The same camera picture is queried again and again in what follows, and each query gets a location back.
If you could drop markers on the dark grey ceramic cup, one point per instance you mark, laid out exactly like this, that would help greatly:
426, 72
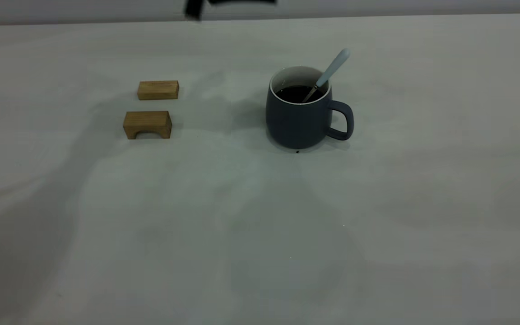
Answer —
296, 124

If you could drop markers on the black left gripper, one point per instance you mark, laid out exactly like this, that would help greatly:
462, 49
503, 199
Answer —
242, 2

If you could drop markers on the flat rectangular wooden block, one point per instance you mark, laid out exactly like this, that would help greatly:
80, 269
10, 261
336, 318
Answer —
158, 90

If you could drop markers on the arched wooden block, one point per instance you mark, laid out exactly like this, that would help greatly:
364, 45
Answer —
147, 119

